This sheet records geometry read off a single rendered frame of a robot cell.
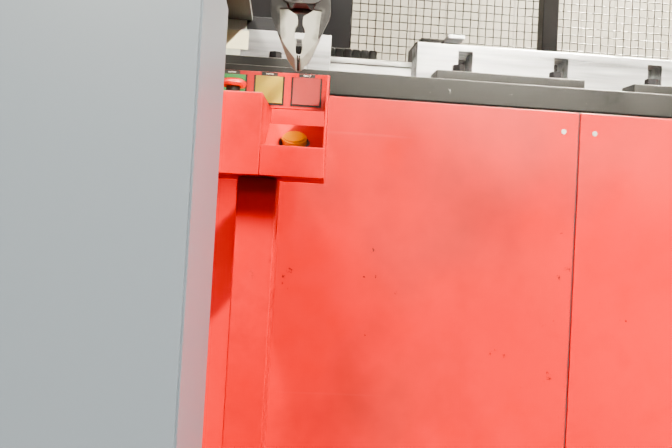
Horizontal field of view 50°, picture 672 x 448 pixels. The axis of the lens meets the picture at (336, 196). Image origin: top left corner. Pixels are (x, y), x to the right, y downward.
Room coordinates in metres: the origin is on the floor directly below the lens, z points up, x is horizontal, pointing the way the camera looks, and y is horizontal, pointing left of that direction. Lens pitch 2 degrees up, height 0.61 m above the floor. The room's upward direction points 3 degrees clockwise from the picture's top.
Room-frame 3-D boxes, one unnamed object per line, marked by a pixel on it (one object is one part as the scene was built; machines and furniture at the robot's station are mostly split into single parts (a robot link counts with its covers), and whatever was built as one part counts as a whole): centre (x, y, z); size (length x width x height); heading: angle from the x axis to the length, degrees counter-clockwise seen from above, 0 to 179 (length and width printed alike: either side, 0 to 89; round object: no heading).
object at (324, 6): (1.09, 0.05, 0.92); 0.05 x 0.02 x 0.09; 91
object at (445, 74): (1.45, -0.33, 0.89); 0.30 x 0.05 x 0.03; 94
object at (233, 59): (1.40, 0.23, 0.89); 0.30 x 0.05 x 0.03; 94
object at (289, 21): (1.11, 0.08, 0.87); 0.06 x 0.03 x 0.09; 1
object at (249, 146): (1.12, 0.12, 0.75); 0.20 x 0.16 x 0.18; 91
